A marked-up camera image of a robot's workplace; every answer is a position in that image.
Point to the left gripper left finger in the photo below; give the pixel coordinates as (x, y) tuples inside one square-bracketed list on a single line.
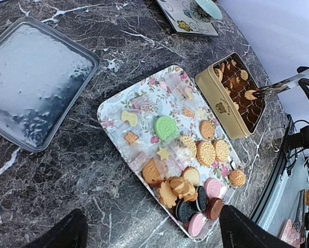
[(71, 231)]

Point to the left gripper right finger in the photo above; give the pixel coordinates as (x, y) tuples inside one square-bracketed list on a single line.
[(237, 230)]

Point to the floral cookie tray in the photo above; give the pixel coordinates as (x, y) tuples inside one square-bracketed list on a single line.
[(169, 169)]

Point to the brown chocolate cookie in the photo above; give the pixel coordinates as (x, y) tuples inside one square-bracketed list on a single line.
[(214, 208)]

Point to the pink sandwich cookie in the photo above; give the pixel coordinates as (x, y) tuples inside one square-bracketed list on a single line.
[(212, 188), (196, 224)]

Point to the black sandwich cookie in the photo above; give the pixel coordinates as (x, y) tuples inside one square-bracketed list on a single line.
[(184, 211), (201, 201)]

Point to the swirl butter cookie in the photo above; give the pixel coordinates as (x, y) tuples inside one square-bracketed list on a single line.
[(237, 178)]

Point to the dotted round yellow biscuit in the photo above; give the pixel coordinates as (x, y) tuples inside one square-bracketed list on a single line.
[(205, 153)]

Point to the green sandwich cookie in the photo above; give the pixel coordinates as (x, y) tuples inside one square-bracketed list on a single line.
[(165, 127)]

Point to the gold cookie tin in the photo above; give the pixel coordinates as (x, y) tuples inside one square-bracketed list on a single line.
[(238, 115)]

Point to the silver tin lid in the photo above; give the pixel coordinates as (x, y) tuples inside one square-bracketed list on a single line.
[(42, 73)]

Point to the light green ceramic bowl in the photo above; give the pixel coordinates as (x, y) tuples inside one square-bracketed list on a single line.
[(205, 10)]

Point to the square floral plate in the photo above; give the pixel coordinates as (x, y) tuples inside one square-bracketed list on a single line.
[(187, 17)]

